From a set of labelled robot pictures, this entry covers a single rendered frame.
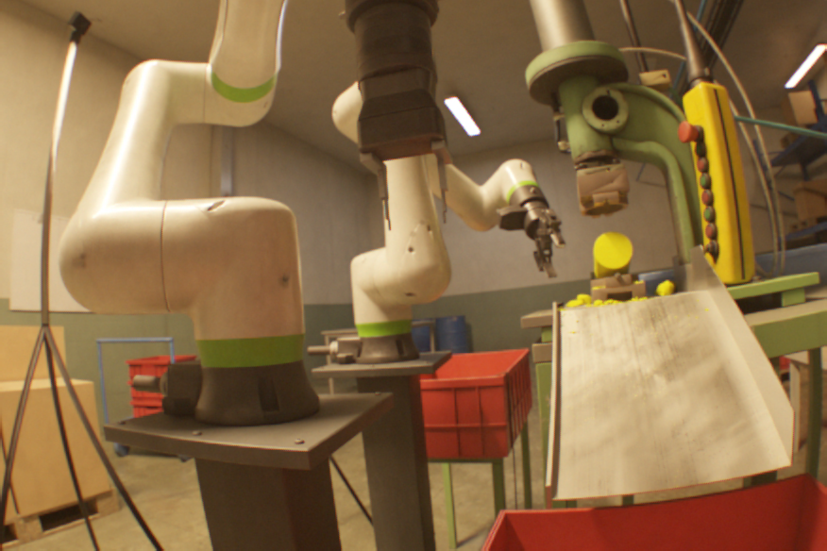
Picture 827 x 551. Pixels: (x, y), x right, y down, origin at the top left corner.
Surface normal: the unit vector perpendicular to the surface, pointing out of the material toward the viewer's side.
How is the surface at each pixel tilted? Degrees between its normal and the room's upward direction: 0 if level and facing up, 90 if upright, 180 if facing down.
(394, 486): 90
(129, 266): 104
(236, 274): 90
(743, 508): 90
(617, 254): 74
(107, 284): 122
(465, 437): 90
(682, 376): 30
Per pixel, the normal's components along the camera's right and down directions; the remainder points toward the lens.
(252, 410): 0.21, -0.66
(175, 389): -0.23, -0.29
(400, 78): -0.21, 0.02
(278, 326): 0.76, -0.17
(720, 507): -0.37, -0.11
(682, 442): -0.26, -0.91
